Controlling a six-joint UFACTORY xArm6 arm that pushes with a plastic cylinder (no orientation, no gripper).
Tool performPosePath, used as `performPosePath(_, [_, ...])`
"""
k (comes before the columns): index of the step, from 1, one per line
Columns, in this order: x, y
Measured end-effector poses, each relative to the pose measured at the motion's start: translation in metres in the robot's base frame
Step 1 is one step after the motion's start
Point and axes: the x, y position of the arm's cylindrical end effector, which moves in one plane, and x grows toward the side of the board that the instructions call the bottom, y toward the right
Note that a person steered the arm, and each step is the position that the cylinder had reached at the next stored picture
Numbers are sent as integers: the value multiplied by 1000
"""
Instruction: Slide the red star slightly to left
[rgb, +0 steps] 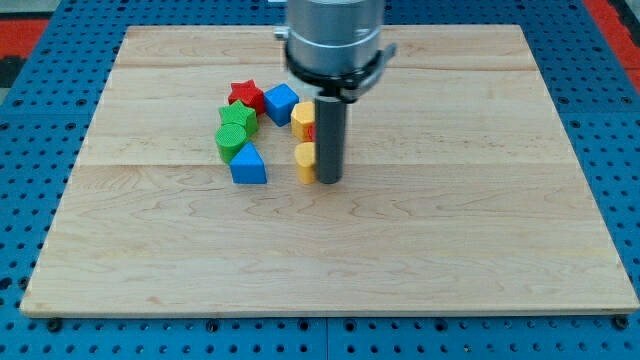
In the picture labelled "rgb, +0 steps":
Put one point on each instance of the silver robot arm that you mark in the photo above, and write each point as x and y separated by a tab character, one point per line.
334	45

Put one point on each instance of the green star block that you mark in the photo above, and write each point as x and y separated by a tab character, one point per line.
240	114

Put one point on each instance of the red star block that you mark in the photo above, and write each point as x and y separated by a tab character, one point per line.
249	94

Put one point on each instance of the yellow cylinder block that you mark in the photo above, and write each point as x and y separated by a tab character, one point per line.
304	155

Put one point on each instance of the small red block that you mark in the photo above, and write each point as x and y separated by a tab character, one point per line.
311	133

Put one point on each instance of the yellow hexagon block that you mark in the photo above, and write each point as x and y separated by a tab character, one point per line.
302	117

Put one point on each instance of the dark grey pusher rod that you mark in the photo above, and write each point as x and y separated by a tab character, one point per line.
330	130

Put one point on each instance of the blue triangle block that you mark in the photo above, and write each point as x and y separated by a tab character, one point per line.
247	166

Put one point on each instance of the blue cube block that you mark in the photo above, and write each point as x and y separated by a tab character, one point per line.
279	103

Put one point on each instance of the green cylinder block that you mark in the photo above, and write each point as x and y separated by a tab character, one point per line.
230	139

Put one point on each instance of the wooden board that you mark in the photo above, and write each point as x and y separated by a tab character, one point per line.
461	193

